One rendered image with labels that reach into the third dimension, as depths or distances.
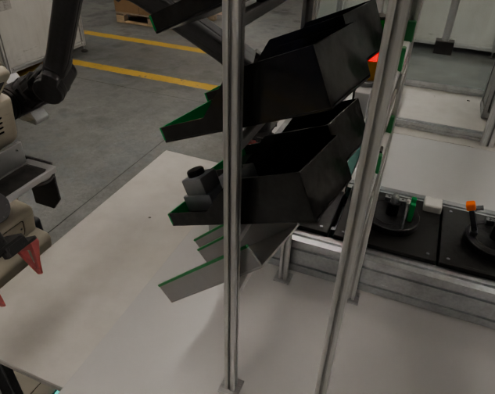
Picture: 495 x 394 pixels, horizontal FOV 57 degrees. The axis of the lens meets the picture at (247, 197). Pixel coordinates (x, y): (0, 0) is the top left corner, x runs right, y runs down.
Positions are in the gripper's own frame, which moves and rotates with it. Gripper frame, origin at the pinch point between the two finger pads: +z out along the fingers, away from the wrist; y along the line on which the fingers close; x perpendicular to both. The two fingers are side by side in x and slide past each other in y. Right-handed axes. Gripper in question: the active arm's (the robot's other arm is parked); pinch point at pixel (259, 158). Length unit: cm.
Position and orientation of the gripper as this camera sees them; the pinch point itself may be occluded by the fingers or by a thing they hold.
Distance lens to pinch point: 122.5
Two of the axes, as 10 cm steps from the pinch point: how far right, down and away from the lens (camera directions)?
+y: 3.7, -5.4, 7.6
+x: -9.3, -2.2, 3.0
